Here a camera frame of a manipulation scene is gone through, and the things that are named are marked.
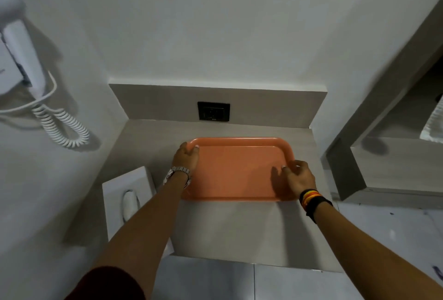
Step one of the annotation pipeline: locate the black wristband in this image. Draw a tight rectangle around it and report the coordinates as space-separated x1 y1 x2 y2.
306 196 334 224

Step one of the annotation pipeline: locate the grey wooden shelf unit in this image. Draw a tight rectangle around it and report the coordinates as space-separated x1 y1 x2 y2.
325 0 443 202

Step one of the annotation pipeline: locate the orange plastic tray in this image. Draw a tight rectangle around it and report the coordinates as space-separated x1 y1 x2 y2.
180 137 297 203

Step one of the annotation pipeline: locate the white coiled cord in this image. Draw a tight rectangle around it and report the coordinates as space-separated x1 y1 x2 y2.
0 70 91 148

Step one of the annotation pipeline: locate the black wall socket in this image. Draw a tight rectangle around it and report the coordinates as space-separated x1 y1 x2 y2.
198 102 231 123

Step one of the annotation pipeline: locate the striped colourful bracelet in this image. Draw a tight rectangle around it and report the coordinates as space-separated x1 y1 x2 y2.
299 189 323 211

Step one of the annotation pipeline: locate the white hair dryer holder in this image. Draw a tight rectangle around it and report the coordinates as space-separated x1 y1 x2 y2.
0 35 26 95

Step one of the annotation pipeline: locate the person's right forearm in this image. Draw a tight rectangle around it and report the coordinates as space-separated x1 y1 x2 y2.
313 202 443 300

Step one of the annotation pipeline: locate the white wall hair dryer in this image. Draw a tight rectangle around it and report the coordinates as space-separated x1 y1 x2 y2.
0 0 48 100

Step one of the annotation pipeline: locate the person's left forearm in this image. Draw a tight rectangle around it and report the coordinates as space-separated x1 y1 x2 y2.
93 172 191 300

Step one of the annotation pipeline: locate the person's left hand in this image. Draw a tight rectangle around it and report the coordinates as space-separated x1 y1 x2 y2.
172 141 201 172

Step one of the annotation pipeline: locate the person's right hand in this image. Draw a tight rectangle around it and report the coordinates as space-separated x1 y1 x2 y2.
281 160 317 197

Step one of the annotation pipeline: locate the dark red sleeve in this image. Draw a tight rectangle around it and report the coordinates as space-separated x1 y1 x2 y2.
65 266 147 300

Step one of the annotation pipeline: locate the white towel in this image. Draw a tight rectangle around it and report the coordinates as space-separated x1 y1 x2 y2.
419 95 443 142

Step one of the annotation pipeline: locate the white tissue box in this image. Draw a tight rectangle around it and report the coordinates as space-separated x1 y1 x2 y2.
102 166 174 259

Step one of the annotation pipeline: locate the silver wristwatch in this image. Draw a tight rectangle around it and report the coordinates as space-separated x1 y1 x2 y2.
163 166 192 189

